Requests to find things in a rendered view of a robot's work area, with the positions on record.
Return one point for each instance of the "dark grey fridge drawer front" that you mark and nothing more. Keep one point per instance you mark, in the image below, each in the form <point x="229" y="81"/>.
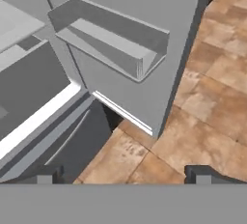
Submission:
<point x="87" y="137"/>

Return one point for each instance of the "pale grey fridge inner shelf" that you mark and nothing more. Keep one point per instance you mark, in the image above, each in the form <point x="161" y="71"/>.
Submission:
<point x="13" y="25"/>

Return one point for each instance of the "grey fridge door shelf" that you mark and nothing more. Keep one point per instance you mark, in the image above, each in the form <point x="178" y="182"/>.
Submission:
<point x="109" y="44"/>

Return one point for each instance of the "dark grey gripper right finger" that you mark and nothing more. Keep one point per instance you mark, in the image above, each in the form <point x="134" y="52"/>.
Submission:
<point x="191" y="171"/>

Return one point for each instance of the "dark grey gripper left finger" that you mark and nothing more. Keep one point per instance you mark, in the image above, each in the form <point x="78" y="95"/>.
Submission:
<point x="54" y="171"/>

